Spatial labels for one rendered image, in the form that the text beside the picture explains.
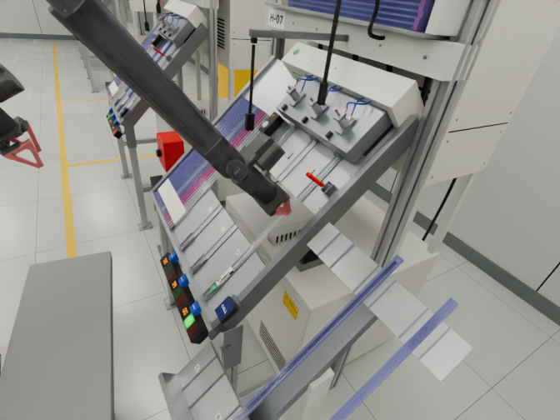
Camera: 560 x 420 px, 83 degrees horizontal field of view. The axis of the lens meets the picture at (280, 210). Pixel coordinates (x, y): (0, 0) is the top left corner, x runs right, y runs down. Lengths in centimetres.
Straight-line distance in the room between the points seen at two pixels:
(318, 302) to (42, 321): 80
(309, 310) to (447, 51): 77
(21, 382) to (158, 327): 83
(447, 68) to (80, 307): 113
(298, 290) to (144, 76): 79
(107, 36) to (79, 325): 80
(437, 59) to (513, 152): 161
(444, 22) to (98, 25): 59
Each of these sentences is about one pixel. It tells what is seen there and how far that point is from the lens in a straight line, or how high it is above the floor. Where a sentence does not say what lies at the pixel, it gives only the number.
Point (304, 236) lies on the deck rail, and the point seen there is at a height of 95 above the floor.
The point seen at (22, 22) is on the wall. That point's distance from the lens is 937.
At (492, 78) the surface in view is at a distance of 103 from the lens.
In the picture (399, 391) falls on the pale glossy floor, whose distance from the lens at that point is 174.
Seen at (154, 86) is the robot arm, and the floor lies 129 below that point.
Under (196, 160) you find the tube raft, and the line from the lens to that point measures 124.
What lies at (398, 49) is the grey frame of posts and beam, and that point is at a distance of 86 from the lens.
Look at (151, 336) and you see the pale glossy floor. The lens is 176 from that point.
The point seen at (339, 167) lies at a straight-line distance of 84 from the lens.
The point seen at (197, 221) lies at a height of 79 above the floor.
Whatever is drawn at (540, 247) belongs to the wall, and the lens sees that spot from 241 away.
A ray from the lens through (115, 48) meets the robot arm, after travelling 54.
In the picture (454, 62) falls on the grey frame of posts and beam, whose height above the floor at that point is 135.
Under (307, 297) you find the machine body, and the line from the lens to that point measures 108.
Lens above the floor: 143
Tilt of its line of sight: 35 degrees down
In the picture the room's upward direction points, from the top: 7 degrees clockwise
